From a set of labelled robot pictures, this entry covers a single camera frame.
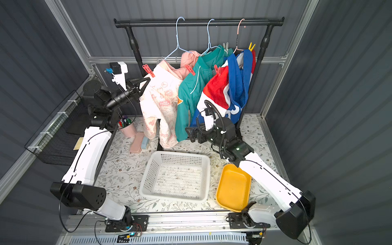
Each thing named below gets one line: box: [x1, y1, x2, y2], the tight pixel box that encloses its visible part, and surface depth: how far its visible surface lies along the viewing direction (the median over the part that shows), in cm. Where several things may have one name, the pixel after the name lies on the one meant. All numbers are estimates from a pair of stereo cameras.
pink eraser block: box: [129, 131, 144, 154], surface depth 103 cm
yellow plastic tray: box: [215, 163, 252, 213], surface depth 84 cm
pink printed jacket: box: [139, 50, 201, 149], surface depth 68 cm
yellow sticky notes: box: [72, 136, 84, 151], surface depth 74 cm
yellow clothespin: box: [248, 41, 257, 52], surface depth 75 cm
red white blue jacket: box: [191, 49, 257, 131], surface depth 69 cm
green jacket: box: [175, 44, 234, 143], surface depth 70 cm
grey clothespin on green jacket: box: [222, 41, 229, 55], surface depth 75 cm
